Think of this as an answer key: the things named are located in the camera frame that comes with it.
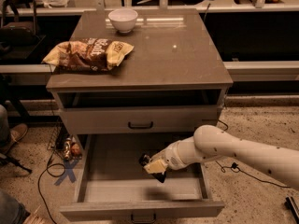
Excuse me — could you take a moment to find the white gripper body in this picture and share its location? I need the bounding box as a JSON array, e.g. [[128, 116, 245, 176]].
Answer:
[[152, 144, 186, 170]]

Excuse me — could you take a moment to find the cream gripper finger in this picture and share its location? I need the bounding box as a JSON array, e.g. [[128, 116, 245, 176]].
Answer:
[[144, 159, 167, 174]]

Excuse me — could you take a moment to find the person's brown shoe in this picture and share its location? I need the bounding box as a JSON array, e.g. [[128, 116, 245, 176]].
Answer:
[[10, 123, 28, 144]]

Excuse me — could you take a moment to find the black floor cable right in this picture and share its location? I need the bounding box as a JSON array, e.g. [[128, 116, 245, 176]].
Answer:
[[215, 119, 292, 189]]

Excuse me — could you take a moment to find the wire basket with cans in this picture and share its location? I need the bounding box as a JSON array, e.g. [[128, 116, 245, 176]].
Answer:
[[47, 122, 82, 161]]

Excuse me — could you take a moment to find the dark rxbar chocolate bar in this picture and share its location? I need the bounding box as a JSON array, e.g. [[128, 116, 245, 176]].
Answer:
[[138, 154, 166, 183]]

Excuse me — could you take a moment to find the black object floor corner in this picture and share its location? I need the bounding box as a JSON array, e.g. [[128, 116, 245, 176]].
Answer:
[[285, 197, 299, 224]]

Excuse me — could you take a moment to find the yellow brown chip bag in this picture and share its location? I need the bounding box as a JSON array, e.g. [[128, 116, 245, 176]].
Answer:
[[42, 38, 134, 72]]

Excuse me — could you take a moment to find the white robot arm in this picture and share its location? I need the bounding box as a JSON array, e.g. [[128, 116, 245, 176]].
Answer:
[[139, 125, 299, 190]]

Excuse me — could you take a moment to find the blue tape cross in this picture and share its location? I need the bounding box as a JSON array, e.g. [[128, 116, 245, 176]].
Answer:
[[54, 160, 78, 186]]

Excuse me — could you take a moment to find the open grey middle drawer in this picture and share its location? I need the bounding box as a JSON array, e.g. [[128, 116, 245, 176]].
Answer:
[[61, 133, 224, 224]]

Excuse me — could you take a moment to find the black floor cable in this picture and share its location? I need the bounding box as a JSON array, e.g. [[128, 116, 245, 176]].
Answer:
[[215, 119, 292, 189], [36, 140, 67, 224]]

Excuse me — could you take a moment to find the person's leg in jeans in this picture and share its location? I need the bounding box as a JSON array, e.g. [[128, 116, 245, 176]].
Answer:
[[0, 189, 30, 224]]

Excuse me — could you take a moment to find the black floor cable left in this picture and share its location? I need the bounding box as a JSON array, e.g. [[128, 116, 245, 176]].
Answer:
[[36, 140, 67, 224]]

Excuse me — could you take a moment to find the black bag on shelf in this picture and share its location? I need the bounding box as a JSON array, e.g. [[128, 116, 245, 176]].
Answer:
[[0, 0, 41, 49]]

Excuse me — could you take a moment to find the white ceramic bowl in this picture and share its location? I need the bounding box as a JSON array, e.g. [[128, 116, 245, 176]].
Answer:
[[108, 8, 138, 33]]

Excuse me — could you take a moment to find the grey drawer cabinet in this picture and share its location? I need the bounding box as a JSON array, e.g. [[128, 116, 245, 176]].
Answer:
[[47, 9, 233, 147]]

